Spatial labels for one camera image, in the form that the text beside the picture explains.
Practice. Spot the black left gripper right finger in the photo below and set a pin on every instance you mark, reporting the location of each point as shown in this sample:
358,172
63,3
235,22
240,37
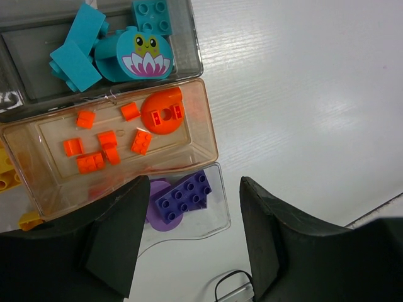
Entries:
295,256

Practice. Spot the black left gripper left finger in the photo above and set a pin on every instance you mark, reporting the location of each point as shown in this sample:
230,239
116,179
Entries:
89,254

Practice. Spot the yellow brick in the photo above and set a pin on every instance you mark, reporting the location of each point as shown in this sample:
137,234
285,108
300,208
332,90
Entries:
29,221

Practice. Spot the purple arch lego brick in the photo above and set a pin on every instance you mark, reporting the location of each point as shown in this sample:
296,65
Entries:
162,214

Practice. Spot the tiny orange lego piece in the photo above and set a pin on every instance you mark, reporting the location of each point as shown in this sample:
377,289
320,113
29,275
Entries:
73,147

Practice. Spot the yellow long lego plate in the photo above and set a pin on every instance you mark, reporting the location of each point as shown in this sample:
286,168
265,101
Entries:
9,178

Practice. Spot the purple lego plate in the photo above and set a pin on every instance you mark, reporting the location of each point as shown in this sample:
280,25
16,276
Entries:
190,192

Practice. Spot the small red-orange lego piece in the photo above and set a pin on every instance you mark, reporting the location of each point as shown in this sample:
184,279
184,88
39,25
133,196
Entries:
85,119

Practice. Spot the small orange lego piece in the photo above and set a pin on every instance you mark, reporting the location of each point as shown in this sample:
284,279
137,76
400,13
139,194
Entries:
130,111

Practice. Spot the orange round lego piece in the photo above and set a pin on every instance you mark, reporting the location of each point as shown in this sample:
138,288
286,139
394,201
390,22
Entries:
162,113

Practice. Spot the teal 2x4 lego brick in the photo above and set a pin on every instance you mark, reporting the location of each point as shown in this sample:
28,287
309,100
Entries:
72,62

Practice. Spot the teal small lego brick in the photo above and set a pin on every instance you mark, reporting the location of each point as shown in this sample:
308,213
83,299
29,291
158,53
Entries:
152,16

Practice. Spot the small orange lego brick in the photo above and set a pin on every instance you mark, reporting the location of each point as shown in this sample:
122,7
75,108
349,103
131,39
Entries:
141,142
89,163

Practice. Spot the clear transparent container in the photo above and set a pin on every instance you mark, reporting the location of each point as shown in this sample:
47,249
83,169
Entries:
196,224

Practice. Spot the smoky grey transparent container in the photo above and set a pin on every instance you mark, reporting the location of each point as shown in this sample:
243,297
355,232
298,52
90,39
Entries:
32,30

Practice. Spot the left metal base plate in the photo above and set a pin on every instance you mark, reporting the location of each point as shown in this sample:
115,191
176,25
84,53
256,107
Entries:
242,293

